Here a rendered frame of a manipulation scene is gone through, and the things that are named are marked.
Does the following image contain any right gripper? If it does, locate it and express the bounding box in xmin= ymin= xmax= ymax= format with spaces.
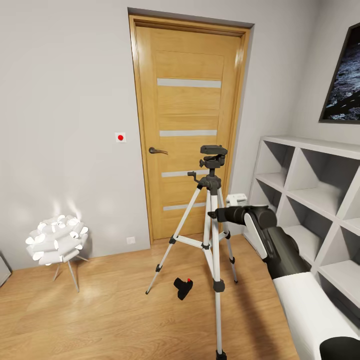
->
xmin=208 ymin=205 xmax=242 ymax=224

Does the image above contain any digital camera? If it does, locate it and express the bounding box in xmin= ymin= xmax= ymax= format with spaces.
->
xmin=174 ymin=277 xmax=193 ymax=301

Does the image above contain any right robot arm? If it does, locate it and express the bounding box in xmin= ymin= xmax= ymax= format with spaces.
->
xmin=208 ymin=193 xmax=360 ymax=360

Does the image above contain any camera tripod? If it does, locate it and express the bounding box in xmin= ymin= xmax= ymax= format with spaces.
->
xmin=146 ymin=145 xmax=238 ymax=360

